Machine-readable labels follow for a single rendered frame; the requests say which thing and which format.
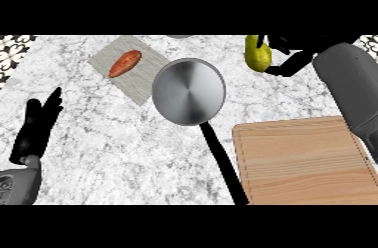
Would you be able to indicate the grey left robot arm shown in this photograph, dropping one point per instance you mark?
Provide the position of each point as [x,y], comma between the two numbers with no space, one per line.
[20,183]

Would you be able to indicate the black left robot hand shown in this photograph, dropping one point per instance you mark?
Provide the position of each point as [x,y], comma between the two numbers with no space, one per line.
[35,132]

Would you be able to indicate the orange sweet potato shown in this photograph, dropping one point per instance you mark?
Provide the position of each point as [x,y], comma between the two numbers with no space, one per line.
[125,63]

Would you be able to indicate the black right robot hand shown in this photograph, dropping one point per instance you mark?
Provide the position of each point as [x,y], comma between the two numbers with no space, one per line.
[296,55]

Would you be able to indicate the wooden cutting board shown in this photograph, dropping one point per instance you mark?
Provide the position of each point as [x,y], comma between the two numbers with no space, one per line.
[308,162]

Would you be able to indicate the yellow-green pear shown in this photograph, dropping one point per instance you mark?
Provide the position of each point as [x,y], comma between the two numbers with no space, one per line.
[257,57]

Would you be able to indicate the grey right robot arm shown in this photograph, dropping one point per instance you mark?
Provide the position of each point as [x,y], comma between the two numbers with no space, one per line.
[352,88]

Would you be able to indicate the grey round object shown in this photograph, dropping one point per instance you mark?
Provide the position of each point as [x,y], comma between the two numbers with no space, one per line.
[179,36]

